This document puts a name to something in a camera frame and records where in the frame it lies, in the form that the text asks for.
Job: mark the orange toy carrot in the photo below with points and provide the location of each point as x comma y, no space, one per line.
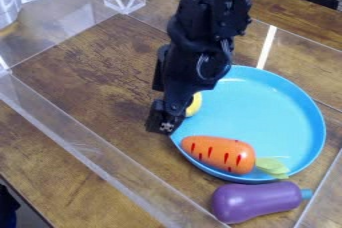
231,156

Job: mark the clear acrylic enclosure wall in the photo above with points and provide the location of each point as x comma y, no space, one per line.
76,65

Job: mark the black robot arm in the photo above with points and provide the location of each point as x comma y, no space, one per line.
212,17

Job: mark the purple toy eggplant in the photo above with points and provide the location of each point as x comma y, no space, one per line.
237,202

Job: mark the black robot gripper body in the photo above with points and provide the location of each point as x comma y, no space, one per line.
191,64

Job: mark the yellow toy lemon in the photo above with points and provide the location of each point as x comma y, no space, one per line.
193,107

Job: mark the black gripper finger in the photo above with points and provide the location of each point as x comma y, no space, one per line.
165,116

